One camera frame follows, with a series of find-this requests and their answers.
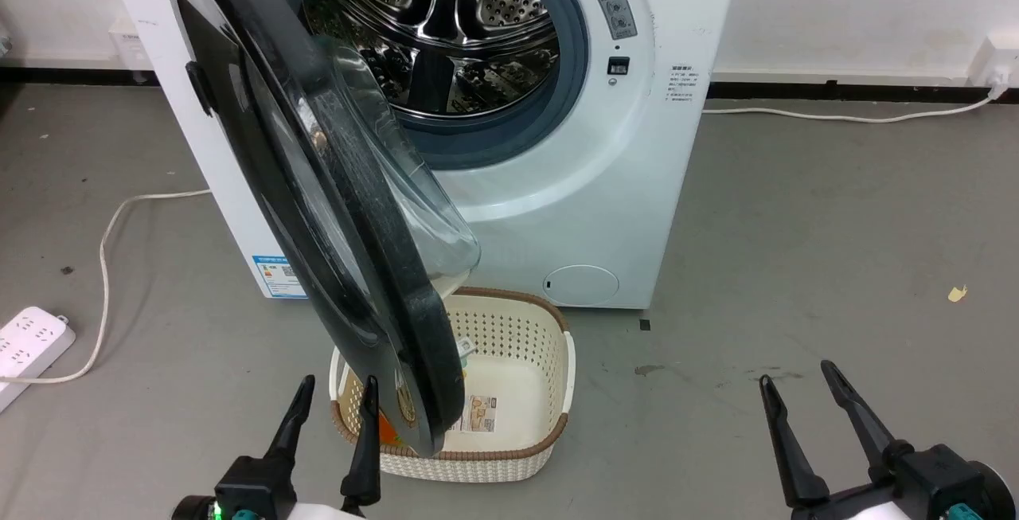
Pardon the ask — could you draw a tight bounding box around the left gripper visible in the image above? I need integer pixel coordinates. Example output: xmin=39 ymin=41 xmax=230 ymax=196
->
xmin=170 ymin=374 xmax=383 ymax=520

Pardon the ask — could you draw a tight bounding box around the grey warning label sticker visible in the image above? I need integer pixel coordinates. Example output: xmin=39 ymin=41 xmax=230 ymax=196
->
xmin=586 ymin=0 xmax=638 ymax=41

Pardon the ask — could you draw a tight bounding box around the white washer power cable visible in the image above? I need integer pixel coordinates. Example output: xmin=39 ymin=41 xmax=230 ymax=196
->
xmin=702 ymin=85 xmax=1012 ymax=124

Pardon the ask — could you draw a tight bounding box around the printed label inside basket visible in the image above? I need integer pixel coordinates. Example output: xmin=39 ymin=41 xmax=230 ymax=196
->
xmin=462 ymin=395 xmax=498 ymax=433

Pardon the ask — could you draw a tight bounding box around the white front-load washing machine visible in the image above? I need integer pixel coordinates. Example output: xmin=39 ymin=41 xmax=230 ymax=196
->
xmin=97 ymin=0 xmax=745 ymax=311

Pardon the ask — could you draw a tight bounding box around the round drain filter cover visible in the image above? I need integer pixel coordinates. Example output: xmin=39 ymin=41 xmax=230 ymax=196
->
xmin=543 ymin=264 xmax=621 ymax=307

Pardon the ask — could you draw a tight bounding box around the white power strip cable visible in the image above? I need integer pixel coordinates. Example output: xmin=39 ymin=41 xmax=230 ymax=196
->
xmin=0 ymin=189 xmax=213 ymax=386

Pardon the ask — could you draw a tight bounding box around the white power strip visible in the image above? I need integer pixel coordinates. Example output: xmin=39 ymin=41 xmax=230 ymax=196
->
xmin=0 ymin=307 xmax=77 ymax=414

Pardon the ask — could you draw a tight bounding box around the blue energy label sticker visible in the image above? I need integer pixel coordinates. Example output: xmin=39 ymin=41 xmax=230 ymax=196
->
xmin=252 ymin=255 xmax=308 ymax=299

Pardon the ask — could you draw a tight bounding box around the grey rubber door gasket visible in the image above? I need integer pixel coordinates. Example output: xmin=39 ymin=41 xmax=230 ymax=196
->
xmin=273 ymin=0 xmax=591 ymax=171

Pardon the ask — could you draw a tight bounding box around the steel perforated washer drum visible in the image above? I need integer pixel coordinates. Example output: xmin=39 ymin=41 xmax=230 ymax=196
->
xmin=299 ymin=0 xmax=561 ymax=119

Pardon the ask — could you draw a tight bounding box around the white wall socket with plug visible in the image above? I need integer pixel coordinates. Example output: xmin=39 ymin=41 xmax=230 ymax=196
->
xmin=966 ymin=35 xmax=1019 ymax=92

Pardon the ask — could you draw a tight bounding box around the black round glass washer door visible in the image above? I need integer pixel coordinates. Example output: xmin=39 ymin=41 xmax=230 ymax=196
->
xmin=163 ymin=0 xmax=483 ymax=458

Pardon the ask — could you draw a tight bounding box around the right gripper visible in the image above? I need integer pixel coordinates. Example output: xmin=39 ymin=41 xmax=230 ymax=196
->
xmin=758 ymin=359 xmax=1018 ymax=520

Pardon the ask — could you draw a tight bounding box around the cream perforated laundry basket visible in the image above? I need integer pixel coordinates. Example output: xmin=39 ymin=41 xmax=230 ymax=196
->
xmin=330 ymin=287 xmax=576 ymax=483

